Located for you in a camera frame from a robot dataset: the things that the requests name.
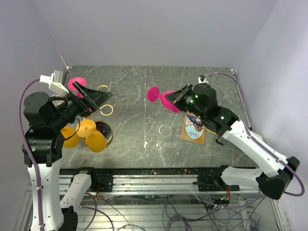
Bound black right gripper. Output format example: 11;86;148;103
165;83;206;121

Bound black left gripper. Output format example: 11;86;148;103
50;80;112;130

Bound pink wine glass front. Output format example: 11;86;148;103
147;86;180;113

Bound pink wine glass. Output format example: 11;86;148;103
67;77;87;98
147;86;180;113

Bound clear wine glass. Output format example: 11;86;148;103
158;125;172;141

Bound yellow wine glass front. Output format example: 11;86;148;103
76;119;107;153

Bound yellow wine glass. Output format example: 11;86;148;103
76;119;107;153
61;126;80;149

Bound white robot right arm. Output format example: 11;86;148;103
165;83;300;200

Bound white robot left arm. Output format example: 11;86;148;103
19;82;112;231

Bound pink wine glass back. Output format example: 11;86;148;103
67;77;87;98

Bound yellow wine glass left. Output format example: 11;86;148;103
61;126;80;149

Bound wooden picture card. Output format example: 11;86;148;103
180;112;206;144

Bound gold wire glass rack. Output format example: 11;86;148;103
77;84;114;146

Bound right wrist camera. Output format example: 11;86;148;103
198;75;209;84

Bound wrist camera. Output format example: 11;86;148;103
39;70;69;95
198;75;209;84

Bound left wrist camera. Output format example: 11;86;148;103
39;70;69;95

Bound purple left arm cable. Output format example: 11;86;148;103
18;78;46;227

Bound aluminium mounting rail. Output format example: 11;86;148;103
57;173;280;195

